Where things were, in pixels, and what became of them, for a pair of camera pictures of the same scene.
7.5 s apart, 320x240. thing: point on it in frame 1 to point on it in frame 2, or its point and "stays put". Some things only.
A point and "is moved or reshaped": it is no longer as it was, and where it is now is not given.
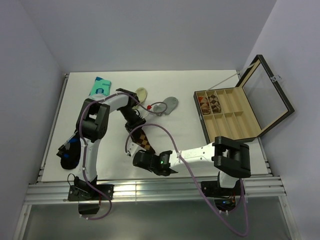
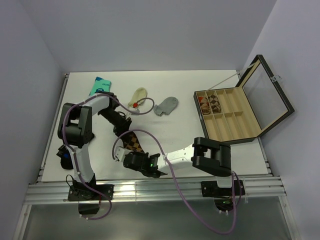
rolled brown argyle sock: [215, 104] stays put
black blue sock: [70, 153] stays put
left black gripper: [140, 121] to [123, 126]
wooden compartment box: [257, 104] stays put
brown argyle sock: [139, 137] is moved or reshaped
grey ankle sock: [166, 107] stays put
